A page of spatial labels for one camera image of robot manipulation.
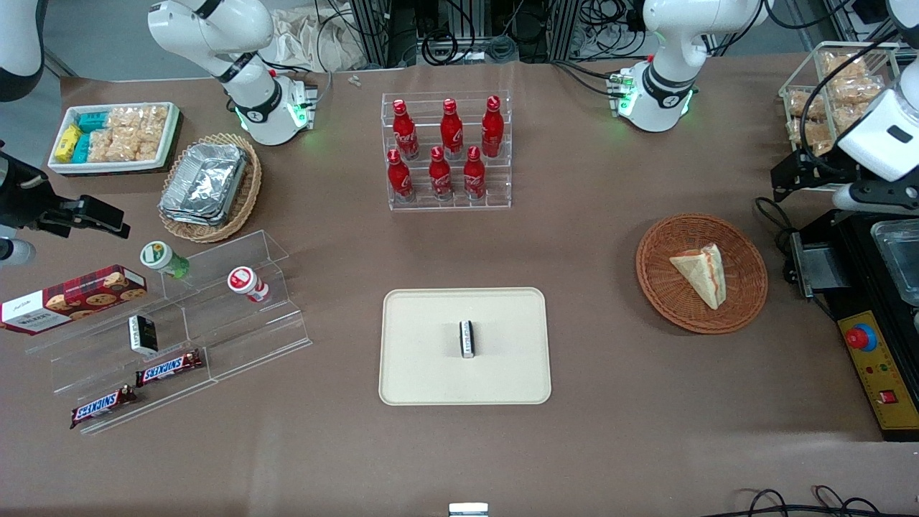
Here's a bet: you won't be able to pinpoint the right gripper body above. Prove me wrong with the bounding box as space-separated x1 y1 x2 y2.
0 151 74 233

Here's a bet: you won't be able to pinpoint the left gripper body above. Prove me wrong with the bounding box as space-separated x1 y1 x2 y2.
836 86 919 182

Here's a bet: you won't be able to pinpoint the triangular sandwich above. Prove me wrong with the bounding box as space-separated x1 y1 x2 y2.
668 242 727 312

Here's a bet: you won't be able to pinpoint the white rectangular snack tray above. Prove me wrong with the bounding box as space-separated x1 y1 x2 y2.
47 102 181 177

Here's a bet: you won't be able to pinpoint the oval wicker basket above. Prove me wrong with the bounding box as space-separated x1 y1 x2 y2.
157 132 263 244

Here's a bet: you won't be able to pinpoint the round brown wicker basket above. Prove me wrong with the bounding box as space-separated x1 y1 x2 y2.
635 213 770 335

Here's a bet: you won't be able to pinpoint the beige rectangular tray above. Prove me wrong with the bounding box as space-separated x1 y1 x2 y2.
378 287 553 407

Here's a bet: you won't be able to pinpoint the clear fried snack bag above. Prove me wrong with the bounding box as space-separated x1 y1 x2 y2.
785 118 835 156
788 89 828 120
821 52 881 81
829 76 885 110

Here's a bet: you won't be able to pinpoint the clear rice cracker bag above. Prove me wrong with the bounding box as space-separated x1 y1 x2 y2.
106 107 144 139
141 105 170 140
111 134 163 162
88 129 116 164

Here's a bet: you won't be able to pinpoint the green cup container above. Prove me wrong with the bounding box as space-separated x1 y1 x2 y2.
139 241 192 280

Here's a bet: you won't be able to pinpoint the yellow snack packet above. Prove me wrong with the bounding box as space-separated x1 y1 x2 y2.
55 125 82 164

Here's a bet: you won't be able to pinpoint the red tartan cookie box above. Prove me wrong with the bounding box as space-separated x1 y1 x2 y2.
0 264 149 337

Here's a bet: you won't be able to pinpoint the clear snack display rack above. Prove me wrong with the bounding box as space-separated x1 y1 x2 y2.
778 41 902 157

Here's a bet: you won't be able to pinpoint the black metal plate box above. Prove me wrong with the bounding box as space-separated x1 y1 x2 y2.
788 230 839 300

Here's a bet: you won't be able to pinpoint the stack of foil trays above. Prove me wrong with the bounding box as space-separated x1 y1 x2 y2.
159 142 248 226

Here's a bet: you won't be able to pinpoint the clear plastic container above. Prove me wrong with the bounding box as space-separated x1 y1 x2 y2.
870 218 919 307

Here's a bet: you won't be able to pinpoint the red white cup container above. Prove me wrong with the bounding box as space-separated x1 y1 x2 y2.
227 266 271 304

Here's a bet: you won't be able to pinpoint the Snickers chocolate bar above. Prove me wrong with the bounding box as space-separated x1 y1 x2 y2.
69 385 138 430
134 349 205 388

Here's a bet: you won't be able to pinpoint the red emergency stop button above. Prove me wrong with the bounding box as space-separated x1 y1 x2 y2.
845 324 879 352

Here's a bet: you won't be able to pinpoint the clear acrylic step shelf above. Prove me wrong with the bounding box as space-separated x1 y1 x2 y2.
26 229 314 437

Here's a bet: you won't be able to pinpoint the black yellow control box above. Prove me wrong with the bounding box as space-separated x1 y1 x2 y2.
831 207 919 442

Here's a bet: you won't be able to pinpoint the white crumpled cloth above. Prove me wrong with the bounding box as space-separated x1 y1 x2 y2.
267 6 363 74

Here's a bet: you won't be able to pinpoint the clear acrylic bottle rack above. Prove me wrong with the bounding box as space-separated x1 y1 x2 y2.
381 90 513 212

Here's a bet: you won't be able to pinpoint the red cola bottle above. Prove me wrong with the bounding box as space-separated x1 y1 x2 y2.
391 99 421 161
439 98 465 161
480 95 505 159
428 146 455 202
386 149 416 205
462 145 488 202

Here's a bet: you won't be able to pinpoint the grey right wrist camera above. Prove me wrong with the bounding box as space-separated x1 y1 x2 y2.
0 239 36 267

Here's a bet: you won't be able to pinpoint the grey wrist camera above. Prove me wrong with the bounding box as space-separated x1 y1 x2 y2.
0 239 36 267
832 180 919 217

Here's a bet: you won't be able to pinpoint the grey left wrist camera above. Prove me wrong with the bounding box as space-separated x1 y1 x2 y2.
832 180 919 217

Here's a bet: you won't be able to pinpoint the black floor cables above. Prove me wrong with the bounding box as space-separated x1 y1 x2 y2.
718 485 919 517

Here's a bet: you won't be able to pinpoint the coiled black cable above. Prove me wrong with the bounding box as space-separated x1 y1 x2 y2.
421 27 462 67

